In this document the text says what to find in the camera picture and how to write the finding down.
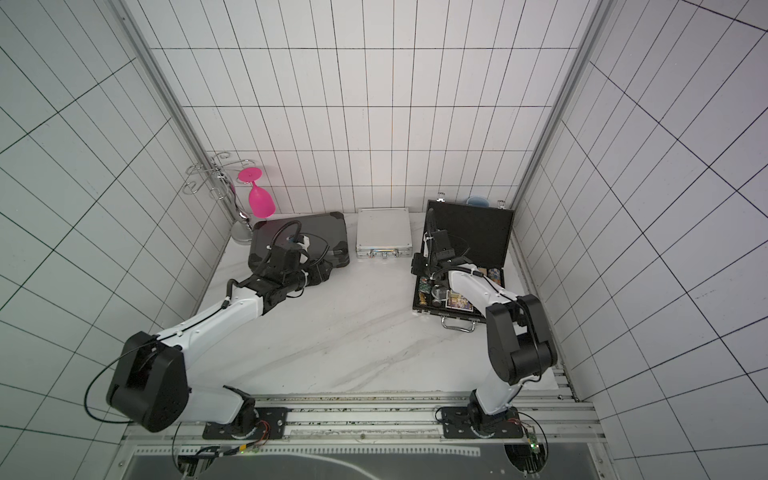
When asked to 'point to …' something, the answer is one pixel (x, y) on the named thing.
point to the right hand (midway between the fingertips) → (418, 258)
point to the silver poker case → (383, 233)
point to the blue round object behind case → (478, 201)
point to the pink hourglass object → (260, 200)
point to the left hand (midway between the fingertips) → (323, 271)
